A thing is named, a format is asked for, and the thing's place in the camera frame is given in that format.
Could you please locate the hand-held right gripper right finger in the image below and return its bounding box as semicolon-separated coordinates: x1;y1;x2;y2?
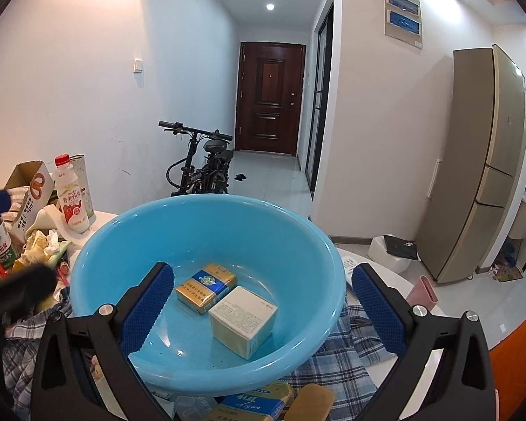
351;263;496;421

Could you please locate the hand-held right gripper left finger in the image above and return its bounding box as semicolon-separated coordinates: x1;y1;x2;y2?
31;262;176;421

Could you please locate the light blue plastic basin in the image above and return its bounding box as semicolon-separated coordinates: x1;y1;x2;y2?
69;195;347;397

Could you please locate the pretzel print cardboard box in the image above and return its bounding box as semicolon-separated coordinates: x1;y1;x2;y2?
4;160;55;240

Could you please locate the crumpled tissue pile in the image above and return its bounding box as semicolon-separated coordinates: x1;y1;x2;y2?
22;228;71;268

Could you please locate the pink plastic holder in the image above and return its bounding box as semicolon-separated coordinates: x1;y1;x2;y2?
407;275;439;307

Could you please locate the printed paper sheet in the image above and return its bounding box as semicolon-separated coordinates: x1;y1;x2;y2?
342;256;360;290

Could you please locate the white foam box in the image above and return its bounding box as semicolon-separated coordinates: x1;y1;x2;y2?
368;234;415;273

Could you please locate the blue and gold cigarette pack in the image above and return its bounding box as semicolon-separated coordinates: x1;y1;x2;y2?
174;263;238;315

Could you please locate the black bag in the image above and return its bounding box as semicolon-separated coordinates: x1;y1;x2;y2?
383;234;419;260

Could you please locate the blue plaid cloth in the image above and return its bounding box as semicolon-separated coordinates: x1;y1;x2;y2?
0;289;404;421

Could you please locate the red-capped milk drink bottle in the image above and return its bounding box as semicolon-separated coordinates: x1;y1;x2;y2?
54;153;90;234

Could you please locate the metal can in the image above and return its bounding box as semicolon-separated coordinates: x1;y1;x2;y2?
68;153;97;224

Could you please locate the white and cream box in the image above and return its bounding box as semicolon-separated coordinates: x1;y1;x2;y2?
208;286;279;359

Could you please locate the tan rounded block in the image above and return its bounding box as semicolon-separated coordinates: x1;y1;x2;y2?
285;383;336;421

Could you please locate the yellow and blue packet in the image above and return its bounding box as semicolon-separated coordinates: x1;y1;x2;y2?
219;381;295;421

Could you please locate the orange furniture panel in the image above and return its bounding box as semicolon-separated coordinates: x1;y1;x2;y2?
486;311;526;400

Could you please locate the black folding bicycle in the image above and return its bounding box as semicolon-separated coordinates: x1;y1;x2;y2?
159;120;235;197

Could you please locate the beige refrigerator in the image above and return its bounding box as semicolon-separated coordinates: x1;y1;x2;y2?
416;44;526;285

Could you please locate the black framed glass door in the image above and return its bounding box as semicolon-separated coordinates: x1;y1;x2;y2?
304;0;335;194

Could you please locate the dark red entrance door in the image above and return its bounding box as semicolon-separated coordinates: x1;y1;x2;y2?
235;41;306;157

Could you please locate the wall panel with blue pictures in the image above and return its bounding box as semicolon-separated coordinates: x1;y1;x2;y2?
383;0;423;49

